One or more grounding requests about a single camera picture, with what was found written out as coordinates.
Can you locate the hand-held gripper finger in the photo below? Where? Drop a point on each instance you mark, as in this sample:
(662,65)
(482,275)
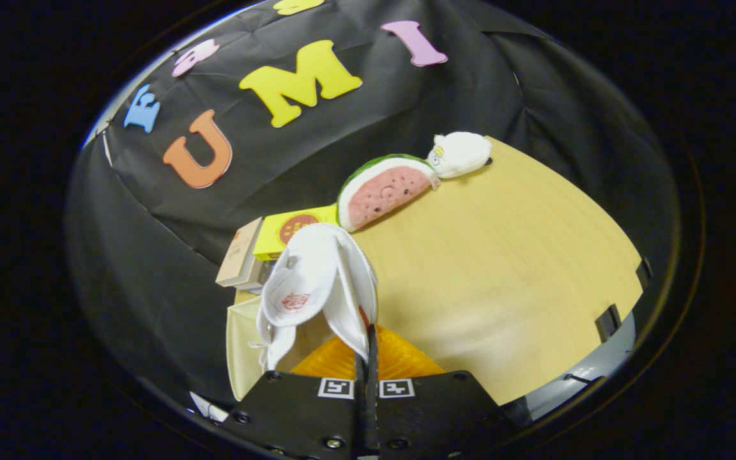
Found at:
(374,409)
(360,409)

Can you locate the black table bracket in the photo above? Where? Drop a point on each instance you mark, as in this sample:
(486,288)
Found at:
(609,322)
(644,273)

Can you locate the pale grey book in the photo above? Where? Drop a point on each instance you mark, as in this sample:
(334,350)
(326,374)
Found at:
(256,276)

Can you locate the white canvas shoe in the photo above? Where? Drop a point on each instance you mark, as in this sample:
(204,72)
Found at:
(310,275)

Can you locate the white plush toy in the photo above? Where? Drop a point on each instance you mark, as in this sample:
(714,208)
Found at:
(464,153)

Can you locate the beige storage box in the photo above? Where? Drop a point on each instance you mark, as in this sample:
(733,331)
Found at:
(240,358)

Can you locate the yellow book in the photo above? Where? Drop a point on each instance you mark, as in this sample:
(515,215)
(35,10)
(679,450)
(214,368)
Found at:
(278,233)

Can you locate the watermelon slice plush toy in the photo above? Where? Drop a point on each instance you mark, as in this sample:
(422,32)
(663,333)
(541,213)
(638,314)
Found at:
(384,188)

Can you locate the beige book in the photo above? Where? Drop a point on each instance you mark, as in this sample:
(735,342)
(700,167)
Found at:
(239,252)

